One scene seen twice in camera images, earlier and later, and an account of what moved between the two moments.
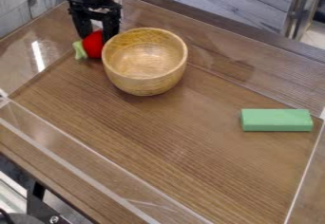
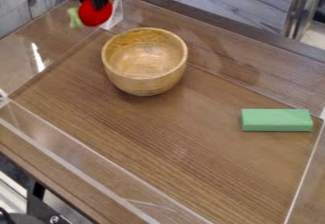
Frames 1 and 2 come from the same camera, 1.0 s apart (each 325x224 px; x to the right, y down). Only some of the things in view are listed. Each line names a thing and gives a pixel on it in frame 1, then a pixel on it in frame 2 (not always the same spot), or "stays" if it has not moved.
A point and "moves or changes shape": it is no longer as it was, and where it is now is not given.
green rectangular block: (277, 120) stays
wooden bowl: (144, 61) stays
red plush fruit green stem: (89, 47) moves or changes shape
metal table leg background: (301, 14) stays
